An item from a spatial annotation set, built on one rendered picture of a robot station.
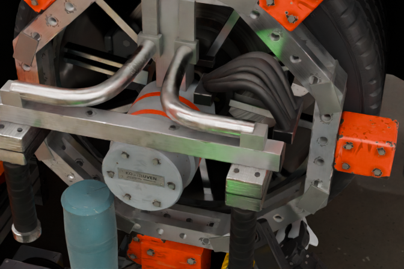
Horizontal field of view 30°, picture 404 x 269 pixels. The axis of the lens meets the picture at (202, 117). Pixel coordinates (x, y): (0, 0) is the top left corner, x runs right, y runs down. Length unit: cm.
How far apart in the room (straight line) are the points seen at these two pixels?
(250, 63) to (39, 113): 30
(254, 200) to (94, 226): 37
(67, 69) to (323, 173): 51
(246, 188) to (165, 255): 48
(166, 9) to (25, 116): 26
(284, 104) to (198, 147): 13
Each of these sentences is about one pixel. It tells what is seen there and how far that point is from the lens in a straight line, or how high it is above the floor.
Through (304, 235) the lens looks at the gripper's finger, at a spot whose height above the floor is 67.
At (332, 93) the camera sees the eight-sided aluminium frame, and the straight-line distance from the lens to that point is 114.
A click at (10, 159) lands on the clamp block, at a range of 111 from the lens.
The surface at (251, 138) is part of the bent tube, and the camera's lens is 97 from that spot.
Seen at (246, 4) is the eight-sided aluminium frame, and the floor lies 109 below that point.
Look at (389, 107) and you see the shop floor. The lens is 286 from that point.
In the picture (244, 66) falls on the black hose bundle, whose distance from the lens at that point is 103.
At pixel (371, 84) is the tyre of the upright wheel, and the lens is 123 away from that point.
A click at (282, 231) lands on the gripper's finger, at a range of 138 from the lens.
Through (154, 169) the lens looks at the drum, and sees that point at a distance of 111.
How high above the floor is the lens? 159
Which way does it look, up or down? 36 degrees down
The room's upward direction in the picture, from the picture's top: 1 degrees clockwise
